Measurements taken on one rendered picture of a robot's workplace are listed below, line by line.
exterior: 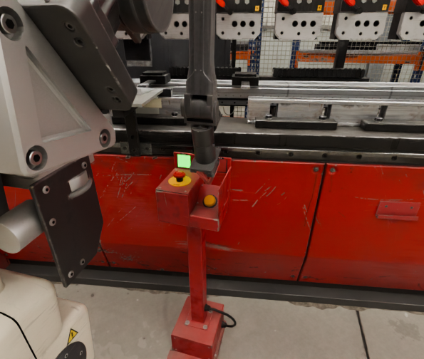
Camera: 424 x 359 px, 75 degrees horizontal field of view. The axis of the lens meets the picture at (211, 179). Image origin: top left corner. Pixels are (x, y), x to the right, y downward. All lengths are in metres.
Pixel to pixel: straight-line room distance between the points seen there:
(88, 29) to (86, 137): 0.08
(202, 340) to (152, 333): 0.28
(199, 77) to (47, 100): 0.46
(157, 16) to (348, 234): 1.16
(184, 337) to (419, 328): 1.07
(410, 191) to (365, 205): 0.16
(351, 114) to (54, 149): 1.10
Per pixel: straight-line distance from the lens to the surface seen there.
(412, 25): 1.21
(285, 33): 1.09
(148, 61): 1.18
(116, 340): 1.47
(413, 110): 1.30
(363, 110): 1.22
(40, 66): 0.21
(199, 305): 1.22
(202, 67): 0.64
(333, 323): 1.56
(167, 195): 0.85
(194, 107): 0.66
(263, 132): 1.04
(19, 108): 0.20
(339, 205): 1.22
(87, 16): 0.20
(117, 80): 0.22
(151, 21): 0.30
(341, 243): 1.34
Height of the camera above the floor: 1.20
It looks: 28 degrees down
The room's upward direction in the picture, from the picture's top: straight up
